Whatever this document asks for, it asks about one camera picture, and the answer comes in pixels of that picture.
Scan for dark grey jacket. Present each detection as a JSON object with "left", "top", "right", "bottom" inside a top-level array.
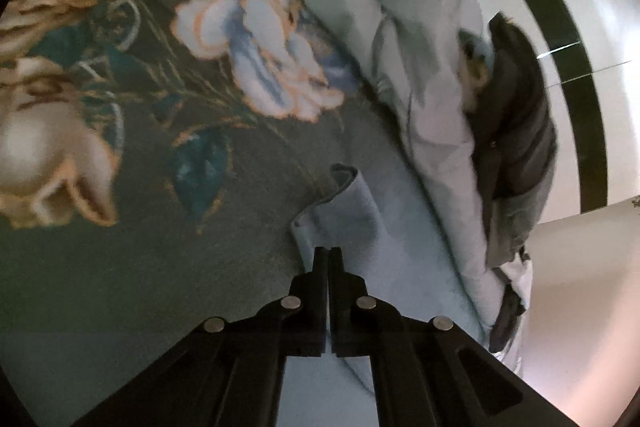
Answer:
[{"left": 458, "top": 13, "right": 558, "bottom": 269}]

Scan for light blue pants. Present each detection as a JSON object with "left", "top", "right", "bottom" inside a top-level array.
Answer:
[{"left": 278, "top": 164, "right": 485, "bottom": 426}]

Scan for white black striped wardrobe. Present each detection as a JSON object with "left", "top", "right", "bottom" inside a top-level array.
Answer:
[{"left": 478, "top": 0, "right": 639, "bottom": 222}]

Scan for teal floral bed blanket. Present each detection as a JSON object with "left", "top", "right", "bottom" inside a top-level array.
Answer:
[{"left": 0, "top": 0, "right": 426, "bottom": 427}]

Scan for white garment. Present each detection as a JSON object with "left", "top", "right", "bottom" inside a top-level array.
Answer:
[{"left": 498, "top": 254, "right": 534, "bottom": 311}]

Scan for grey daisy print duvet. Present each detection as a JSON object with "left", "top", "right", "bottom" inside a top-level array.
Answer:
[{"left": 194, "top": 0, "right": 534, "bottom": 377}]

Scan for black rolled garment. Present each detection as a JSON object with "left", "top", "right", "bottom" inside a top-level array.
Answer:
[{"left": 489, "top": 285, "right": 525, "bottom": 353}]

